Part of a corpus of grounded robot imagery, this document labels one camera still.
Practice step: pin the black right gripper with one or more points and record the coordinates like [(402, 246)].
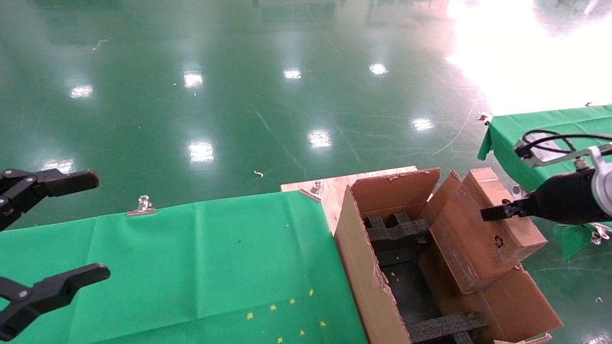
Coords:
[(564, 198)]

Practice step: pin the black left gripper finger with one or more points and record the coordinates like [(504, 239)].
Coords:
[(57, 182), (52, 289)]

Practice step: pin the small brown cardboard box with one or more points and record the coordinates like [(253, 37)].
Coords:
[(478, 239)]

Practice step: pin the large open brown carton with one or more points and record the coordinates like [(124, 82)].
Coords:
[(363, 267)]

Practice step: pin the black foam insert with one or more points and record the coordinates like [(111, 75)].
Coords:
[(444, 327), (397, 231)]

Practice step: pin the large green table cloth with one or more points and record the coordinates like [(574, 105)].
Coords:
[(167, 263)]

